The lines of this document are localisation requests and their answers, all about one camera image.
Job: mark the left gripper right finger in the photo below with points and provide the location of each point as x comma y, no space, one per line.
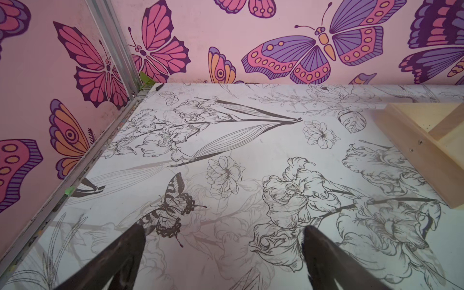
330,268

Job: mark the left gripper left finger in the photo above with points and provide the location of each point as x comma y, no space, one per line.
116,266

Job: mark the metal cage frame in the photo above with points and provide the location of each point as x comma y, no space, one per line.
66,80

